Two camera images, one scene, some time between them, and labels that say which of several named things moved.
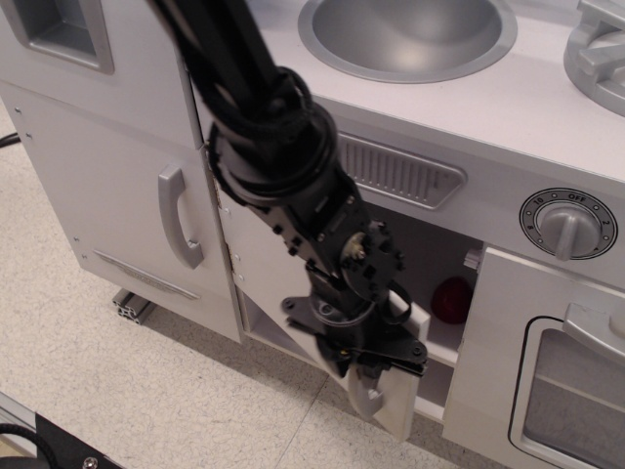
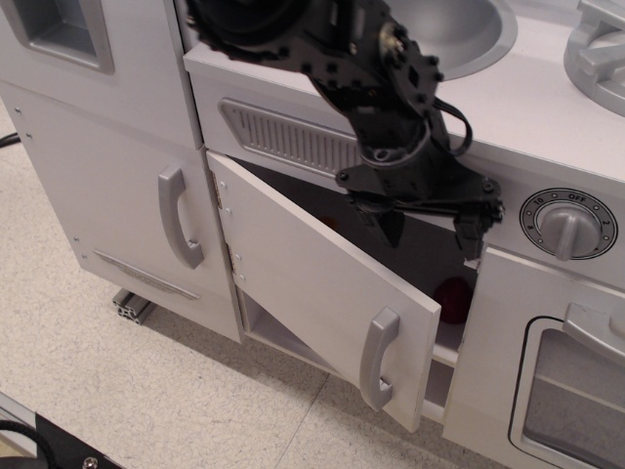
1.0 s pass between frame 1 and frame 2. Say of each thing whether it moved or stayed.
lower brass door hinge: stayed
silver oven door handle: stayed
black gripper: moved
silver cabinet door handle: moved
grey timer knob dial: stayed
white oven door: stayed
